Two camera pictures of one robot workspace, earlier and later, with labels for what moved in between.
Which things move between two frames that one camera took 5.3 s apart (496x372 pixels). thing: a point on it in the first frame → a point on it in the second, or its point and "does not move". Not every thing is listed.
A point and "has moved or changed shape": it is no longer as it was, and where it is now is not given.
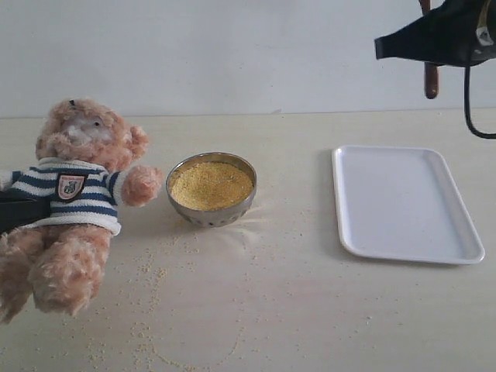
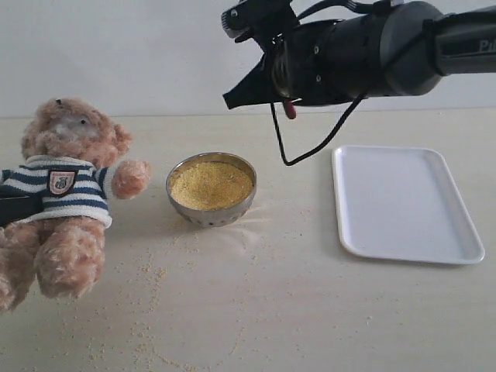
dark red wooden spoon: x=431 y=70 has moved or changed shape
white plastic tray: x=402 y=204 does not move
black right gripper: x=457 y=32 → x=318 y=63
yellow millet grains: x=211 y=187 does not move
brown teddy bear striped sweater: x=80 y=156 has moved or changed shape
